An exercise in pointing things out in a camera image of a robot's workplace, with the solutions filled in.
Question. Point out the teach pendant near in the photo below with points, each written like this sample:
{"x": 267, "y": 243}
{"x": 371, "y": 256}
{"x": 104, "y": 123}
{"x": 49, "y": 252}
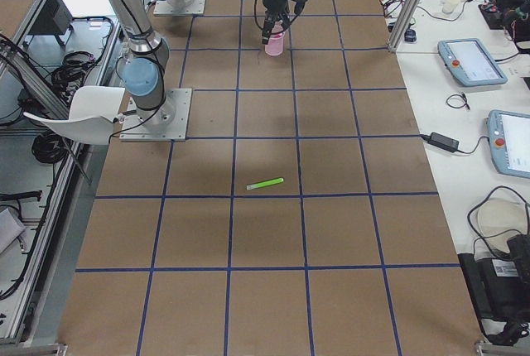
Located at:
{"x": 508, "y": 134}

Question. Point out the aluminium frame post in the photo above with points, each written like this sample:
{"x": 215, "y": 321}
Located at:
{"x": 401, "y": 24}

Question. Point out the teach pendant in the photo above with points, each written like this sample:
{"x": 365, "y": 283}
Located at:
{"x": 508, "y": 134}
{"x": 470, "y": 63}

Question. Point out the pink mesh cup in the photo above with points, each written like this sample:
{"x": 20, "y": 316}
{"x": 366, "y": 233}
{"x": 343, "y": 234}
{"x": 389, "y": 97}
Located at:
{"x": 275, "y": 45}

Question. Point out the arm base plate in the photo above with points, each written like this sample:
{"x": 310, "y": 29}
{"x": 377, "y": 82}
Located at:
{"x": 179, "y": 8}
{"x": 174, "y": 116}

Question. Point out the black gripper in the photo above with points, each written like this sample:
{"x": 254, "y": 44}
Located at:
{"x": 275, "y": 2}

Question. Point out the black power adapter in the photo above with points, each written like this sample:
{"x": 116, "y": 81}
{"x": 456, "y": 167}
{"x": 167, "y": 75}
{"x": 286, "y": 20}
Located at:
{"x": 440, "y": 141}

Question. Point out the teach pendant far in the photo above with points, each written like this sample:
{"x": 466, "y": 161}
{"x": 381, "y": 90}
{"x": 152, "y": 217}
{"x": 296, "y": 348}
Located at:
{"x": 470, "y": 63}

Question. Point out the green pen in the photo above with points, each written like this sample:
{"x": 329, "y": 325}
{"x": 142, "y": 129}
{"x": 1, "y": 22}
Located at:
{"x": 265, "y": 183}

